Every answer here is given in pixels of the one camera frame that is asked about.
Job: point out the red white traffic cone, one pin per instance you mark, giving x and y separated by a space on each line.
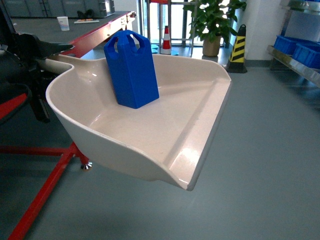
166 43

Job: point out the beige plastic dustpan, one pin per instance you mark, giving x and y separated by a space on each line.
167 139

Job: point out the blue bin with red parts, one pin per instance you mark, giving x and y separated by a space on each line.
308 55

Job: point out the yellow black traffic cone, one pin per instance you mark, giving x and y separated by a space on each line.
236 62

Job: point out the potted green plant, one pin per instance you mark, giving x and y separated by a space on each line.
211 22

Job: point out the steel roller shelf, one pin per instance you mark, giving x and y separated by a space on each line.
281 61

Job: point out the white paper cup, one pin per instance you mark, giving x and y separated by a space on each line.
63 22

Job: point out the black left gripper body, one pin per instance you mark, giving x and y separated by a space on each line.
16 67

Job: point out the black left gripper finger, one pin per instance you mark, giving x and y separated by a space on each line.
39 80
50 48

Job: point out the blue plastic part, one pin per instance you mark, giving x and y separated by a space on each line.
130 61

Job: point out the red table frame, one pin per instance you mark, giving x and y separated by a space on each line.
28 174

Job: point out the blue bin middle shelf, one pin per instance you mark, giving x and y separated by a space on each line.
287 45

